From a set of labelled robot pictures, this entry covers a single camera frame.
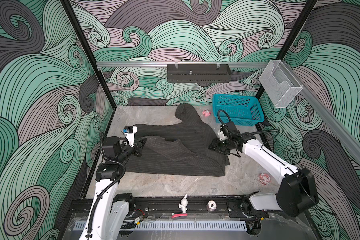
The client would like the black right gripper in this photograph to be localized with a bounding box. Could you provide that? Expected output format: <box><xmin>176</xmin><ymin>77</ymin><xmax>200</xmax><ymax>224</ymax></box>
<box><xmin>207</xmin><ymin>137</ymin><xmax>233</xmax><ymax>155</ymax></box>

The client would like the dark grey pinstriped shirt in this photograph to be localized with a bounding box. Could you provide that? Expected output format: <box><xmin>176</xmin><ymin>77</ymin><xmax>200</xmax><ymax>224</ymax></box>
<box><xmin>126</xmin><ymin>104</ymin><xmax>230</xmax><ymax>177</ymax></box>

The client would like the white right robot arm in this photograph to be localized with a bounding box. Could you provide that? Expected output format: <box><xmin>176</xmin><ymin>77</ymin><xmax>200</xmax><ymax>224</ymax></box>
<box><xmin>209</xmin><ymin>122</ymin><xmax>319</xmax><ymax>217</ymax></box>

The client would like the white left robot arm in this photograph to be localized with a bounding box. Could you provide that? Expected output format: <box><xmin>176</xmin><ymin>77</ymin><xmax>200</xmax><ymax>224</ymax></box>
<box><xmin>79</xmin><ymin>135</ymin><xmax>147</xmax><ymax>240</ymax></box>

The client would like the small pink toy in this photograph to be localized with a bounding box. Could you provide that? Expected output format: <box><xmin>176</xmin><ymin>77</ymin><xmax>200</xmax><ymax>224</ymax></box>
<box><xmin>202</xmin><ymin>110</ymin><xmax>212</xmax><ymax>117</ymax></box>

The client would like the teal plastic basket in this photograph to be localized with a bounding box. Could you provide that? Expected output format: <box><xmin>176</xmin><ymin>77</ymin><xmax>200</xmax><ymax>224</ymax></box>
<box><xmin>213</xmin><ymin>94</ymin><xmax>265</xmax><ymax>127</ymax></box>

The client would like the pink cartoon sticker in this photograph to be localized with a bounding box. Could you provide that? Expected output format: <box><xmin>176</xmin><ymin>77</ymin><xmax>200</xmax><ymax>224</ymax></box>
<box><xmin>259</xmin><ymin>173</ymin><xmax>272</xmax><ymax>186</ymax></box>

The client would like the white figurine on pink base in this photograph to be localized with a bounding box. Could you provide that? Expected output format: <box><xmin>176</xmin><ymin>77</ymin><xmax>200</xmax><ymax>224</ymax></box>
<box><xmin>171</xmin><ymin>195</ymin><xmax>188</xmax><ymax>220</ymax></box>

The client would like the black perforated metal shelf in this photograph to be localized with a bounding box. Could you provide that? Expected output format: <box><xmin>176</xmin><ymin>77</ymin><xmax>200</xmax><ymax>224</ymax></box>
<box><xmin>167</xmin><ymin>64</ymin><xmax>232</xmax><ymax>87</ymax></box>

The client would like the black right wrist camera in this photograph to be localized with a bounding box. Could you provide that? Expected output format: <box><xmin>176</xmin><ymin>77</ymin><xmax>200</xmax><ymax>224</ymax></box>
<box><xmin>218</xmin><ymin>129</ymin><xmax>229</xmax><ymax>141</ymax></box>

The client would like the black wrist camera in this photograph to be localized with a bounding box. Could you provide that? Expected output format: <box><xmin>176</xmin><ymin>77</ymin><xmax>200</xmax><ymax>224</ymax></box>
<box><xmin>218</xmin><ymin>129</ymin><xmax>229</xmax><ymax>141</ymax></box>
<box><xmin>123</xmin><ymin>126</ymin><xmax>137</xmax><ymax>147</ymax></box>

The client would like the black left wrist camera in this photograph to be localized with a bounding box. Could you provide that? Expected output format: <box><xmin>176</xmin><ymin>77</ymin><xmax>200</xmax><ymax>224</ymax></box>
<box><xmin>123</xmin><ymin>126</ymin><xmax>137</xmax><ymax>147</ymax></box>

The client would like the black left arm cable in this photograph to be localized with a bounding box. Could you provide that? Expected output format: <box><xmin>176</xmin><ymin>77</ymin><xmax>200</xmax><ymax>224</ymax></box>
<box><xmin>86</xmin><ymin>131</ymin><xmax>127</xmax><ymax>238</ymax></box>

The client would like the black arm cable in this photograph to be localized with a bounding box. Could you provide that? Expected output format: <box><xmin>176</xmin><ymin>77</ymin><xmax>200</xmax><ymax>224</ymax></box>
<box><xmin>217</xmin><ymin>109</ymin><xmax>280</xmax><ymax>149</ymax></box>
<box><xmin>86</xmin><ymin>131</ymin><xmax>127</xmax><ymax>238</ymax></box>

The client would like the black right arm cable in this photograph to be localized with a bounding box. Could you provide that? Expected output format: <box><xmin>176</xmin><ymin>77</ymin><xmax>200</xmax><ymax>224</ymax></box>
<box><xmin>217</xmin><ymin>109</ymin><xmax>280</xmax><ymax>149</ymax></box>

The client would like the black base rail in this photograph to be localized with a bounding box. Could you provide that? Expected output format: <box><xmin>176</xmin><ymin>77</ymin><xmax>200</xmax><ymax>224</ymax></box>
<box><xmin>68</xmin><ymin>194</ymin><xmax>269</xmax><ymax>221</ymax></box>

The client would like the white slotted cable duct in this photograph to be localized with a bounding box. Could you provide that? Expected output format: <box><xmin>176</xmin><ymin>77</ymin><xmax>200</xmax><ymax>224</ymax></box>
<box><xmin>73</xmin><ymin>220</ymin><xmax>248</xmax><ymax>232</ymax></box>

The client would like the clear plastic wall holder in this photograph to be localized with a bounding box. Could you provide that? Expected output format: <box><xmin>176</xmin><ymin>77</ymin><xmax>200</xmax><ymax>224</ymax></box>
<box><xmin>259</xmin><ymin>60</ymin><xmax>303</xmax><ymax>108</ymax></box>

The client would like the aluminium rail back wall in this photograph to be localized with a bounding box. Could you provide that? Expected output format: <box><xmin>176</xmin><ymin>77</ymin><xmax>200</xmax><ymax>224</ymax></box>
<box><xmin>96</xmin><ymin>61</ymin><xmax>269</xmax><ymax>69</ymax></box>

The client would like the aluminium rail wall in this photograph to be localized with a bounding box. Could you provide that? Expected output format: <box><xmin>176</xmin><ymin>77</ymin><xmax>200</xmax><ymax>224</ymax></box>
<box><xmin>287</xmin><ymin>65</ymin><xmax>360</xmax><ymax>165</ymax></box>
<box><xmin>96</xmin><ymin>61</ymin><xmax>269</xmax><ymax>69</ymax></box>

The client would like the aluminium rail right wall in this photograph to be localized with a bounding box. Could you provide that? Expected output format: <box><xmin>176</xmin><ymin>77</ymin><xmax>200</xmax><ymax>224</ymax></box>
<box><xmin>287</xmin><ymin>65</ymin><xmax>360</xmax><ymax>165</ymax></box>

